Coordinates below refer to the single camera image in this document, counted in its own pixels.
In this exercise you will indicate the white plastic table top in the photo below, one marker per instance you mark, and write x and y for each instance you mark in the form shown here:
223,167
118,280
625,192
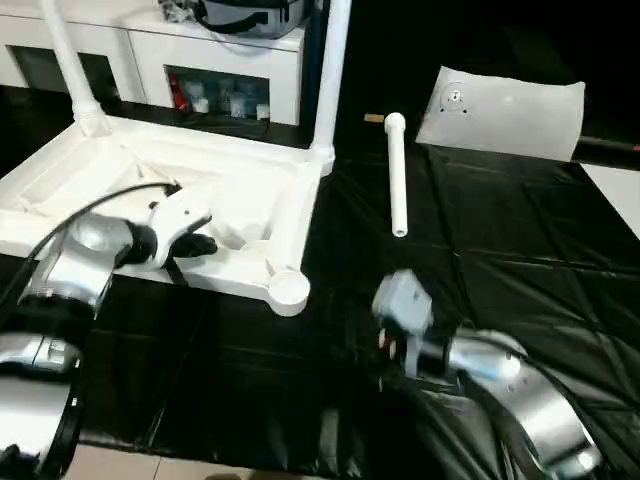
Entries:
240,190

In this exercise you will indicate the flat white board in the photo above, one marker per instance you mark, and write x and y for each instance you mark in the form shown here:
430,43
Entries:
615,195

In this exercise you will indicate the black work mat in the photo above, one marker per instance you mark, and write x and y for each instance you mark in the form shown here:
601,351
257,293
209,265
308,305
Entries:
480,260

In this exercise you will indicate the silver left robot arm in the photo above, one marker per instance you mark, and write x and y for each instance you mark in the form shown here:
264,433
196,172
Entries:
70,280

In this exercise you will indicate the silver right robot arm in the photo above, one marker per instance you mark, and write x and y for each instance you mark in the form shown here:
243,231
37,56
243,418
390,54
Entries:
520,400

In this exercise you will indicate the small white jar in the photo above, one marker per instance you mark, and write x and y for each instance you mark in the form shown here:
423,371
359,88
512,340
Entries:
262,110

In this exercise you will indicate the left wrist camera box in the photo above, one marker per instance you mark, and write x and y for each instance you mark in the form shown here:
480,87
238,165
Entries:
178,215

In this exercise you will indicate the white cabinet with glass doors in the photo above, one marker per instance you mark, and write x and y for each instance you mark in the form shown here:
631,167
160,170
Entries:
150,60

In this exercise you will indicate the white plastic bag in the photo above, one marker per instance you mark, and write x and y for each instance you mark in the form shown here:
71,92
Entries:
500,115

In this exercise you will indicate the white plastic table leg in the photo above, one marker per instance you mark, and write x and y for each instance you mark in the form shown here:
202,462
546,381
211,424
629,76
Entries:
332,70
70,60
397,170

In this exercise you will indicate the dark round object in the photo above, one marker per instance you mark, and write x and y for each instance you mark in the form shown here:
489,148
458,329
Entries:
250,15

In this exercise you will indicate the small brown block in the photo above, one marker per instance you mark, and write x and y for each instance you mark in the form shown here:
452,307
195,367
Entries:
374,118

